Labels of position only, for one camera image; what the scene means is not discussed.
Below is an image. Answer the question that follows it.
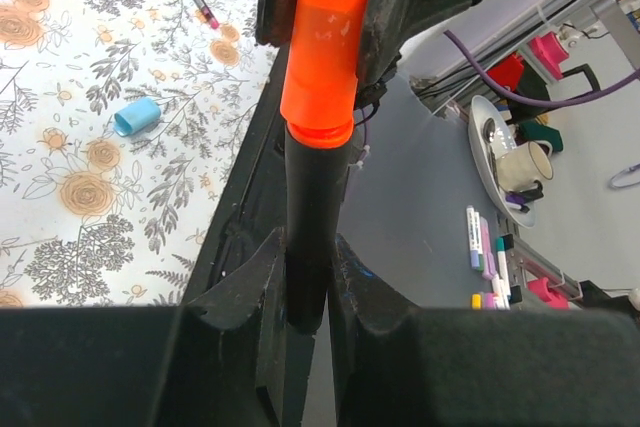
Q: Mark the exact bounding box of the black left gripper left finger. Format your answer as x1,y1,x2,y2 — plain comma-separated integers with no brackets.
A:
1,230,286,426

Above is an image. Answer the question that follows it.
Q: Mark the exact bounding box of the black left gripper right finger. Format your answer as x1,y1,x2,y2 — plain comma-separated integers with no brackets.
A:
328,238,639,426

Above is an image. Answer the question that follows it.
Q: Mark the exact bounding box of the orange pen cap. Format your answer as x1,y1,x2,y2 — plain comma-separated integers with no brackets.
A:
280,0,368,149

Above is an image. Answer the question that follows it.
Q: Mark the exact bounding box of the black orange marker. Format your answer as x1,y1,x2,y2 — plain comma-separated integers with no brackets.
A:
284,133,351,335

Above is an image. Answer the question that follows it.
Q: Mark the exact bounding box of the light blue pen cap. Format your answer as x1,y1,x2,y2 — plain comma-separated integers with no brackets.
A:
114,97,161,137

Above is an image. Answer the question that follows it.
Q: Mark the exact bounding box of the grey oval tray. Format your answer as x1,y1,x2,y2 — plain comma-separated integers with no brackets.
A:
467,94,537,229

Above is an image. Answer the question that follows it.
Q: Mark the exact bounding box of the floral tablecloth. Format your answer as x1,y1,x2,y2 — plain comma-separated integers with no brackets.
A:
1,0,276,308

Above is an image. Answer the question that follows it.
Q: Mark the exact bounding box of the beige background mug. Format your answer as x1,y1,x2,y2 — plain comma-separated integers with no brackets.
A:
496,142,554,191

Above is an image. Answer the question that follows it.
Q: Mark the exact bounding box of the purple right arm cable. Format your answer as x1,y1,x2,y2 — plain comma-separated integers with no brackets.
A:
443,29,640,109

